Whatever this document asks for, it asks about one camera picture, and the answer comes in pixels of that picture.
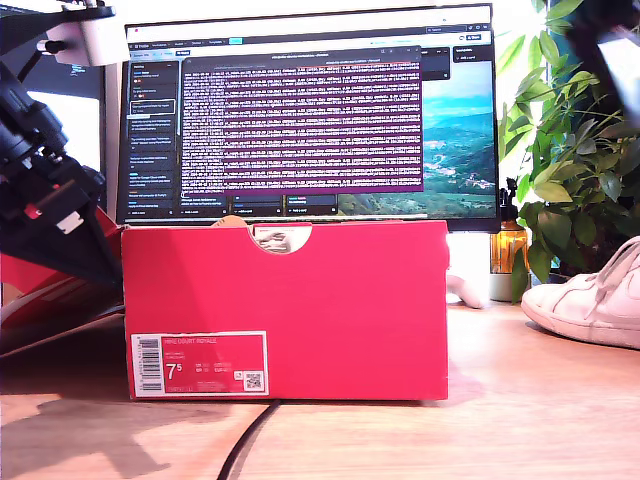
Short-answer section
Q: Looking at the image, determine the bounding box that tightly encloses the large black computer monitor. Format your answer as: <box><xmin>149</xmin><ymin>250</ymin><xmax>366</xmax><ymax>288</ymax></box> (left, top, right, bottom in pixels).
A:
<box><xmin>116</xmin><ymin>3</ymin><xmax>503</xmax><ymax>235</ymax></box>

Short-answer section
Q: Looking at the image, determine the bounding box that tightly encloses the red Nike shoebox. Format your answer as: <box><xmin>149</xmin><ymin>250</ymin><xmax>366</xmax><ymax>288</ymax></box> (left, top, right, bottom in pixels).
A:
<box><xmin>120</xmin><ymin>219</ymin><xmax>450</xmax><ymax>401</ymax></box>

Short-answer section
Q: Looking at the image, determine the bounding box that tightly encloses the thin black camera cable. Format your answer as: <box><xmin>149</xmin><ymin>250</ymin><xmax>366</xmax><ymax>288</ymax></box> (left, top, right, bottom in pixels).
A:
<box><xmin>17</xmin><ymin>47</ymin><xmax>51</xmax><ymax>86</ymax></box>

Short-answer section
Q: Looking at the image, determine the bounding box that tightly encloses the green potted houseplant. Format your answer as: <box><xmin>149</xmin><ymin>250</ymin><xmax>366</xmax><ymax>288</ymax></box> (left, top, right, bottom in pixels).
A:
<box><xmin>497</xmin><ymin>0</ymin><xmax>640</xmax><ymax>305</ymax></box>

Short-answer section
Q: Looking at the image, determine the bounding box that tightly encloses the white leather sneaker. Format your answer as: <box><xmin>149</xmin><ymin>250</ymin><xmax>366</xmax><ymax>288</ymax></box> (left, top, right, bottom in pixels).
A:
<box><xmin>256</xmin><ymin>227</ymin><xmax>297</xmax><ymax>254</ymax></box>
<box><xmin>519</xmin><ymin>235</ymin><xmax>640</xmax><ymax>350</ymax></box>

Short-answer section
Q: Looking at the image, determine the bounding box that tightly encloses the white rounded object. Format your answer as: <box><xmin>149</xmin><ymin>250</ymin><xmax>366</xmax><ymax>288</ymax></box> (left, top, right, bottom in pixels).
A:
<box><xmin>446</xmin><ymin>274</ymin><xmax>489</xmax><ymax>309</ymax></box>

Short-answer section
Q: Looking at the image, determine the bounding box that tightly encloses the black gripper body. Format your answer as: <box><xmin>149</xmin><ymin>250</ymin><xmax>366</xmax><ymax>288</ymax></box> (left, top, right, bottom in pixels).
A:
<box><xmin>0</xmin><ymin>107</ymin><xmax>109</xmax><ymax>236</ymax></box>

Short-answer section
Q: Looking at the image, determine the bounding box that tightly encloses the dark planter tray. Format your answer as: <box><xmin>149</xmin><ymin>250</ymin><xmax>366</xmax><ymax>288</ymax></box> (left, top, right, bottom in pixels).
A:
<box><xmin>532</xmin><ymin>269</ymin><xmax>601</xmax><ymax>291</ymax></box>

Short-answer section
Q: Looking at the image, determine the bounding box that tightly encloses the small pale green pot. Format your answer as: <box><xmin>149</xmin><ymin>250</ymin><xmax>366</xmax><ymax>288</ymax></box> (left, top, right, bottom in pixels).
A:
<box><xmin>488</xmin><ymin>272</ymin><xmax>534</xmax><ymax>303</ymax></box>

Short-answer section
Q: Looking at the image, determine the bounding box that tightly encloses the amber pump bottle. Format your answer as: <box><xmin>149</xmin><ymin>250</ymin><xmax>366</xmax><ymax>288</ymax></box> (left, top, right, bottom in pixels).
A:
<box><xmin>490</xmin><ymin>177</ymin><xmax>530</xmax><ymax>275</ymax></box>

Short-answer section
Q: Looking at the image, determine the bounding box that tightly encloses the red Nike shoebox lid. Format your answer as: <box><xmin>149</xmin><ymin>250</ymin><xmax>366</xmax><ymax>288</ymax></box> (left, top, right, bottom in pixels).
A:
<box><xmin>0</xmin><ymin>204</ymin><xmax>125</xmax><ymax>357</ymax></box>

